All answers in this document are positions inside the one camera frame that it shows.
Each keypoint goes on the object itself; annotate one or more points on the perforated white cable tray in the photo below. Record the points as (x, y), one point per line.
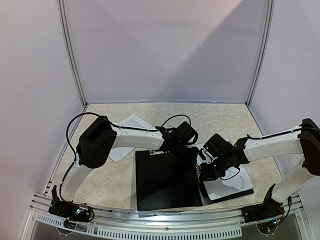
(52, 228)

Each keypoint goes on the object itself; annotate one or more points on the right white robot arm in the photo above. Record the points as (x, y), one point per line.
(303, 140)

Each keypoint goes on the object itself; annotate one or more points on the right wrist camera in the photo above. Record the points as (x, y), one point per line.
(201, 154)

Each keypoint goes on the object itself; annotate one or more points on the printed paper stack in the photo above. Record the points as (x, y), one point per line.
(124, 143)

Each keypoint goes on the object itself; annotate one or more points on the black file folder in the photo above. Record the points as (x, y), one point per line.
(164, 182)

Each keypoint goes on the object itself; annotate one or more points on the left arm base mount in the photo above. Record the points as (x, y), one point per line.
(70, 210)

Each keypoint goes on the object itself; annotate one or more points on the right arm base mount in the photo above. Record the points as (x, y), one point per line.
(268, 209)

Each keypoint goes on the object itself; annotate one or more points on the right aluminium frame post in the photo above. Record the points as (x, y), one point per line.
(262, 51)

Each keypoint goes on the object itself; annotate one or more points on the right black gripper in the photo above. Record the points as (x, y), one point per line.
(203, 173)

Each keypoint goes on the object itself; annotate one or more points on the curved aluminium rail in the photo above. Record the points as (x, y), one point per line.
(218, 216)

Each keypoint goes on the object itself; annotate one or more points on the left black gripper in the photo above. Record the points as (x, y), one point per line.
(192, 157)

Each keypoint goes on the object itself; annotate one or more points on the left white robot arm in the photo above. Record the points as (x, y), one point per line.
(97, 141)

